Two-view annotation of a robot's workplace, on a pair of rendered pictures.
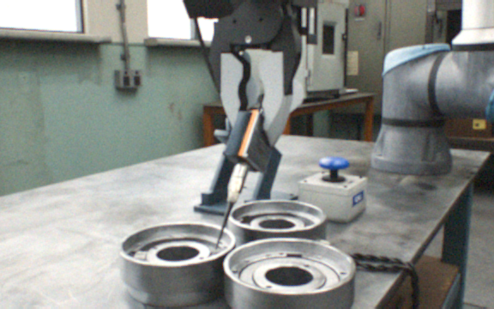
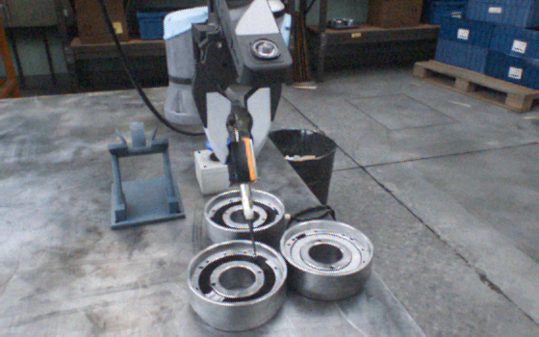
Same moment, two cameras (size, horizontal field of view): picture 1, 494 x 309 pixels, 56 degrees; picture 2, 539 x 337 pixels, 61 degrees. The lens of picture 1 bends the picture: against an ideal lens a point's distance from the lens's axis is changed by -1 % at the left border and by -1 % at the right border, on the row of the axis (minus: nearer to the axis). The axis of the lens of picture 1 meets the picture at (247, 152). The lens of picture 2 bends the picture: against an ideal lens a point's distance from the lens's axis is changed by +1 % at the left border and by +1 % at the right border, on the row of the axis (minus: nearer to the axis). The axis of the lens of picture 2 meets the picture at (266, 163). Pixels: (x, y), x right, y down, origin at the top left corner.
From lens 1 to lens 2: 39 cm
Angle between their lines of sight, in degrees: 50
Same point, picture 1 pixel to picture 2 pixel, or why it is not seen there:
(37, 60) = not seen: outside the picture
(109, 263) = (155, 321)
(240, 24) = (231, 66)
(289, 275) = (312, 252)
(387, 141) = (185, 98)
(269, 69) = (258, 102)
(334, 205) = not seen: hidden behind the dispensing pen
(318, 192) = (220, 172)
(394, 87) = (185, 50)
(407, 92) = not seen: hidden behind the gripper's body
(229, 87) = (217, 122)
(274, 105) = (263, 130)
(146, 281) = (260, 313)
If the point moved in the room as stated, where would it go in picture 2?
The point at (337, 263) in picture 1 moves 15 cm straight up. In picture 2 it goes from (330, 229) to (339, 116)
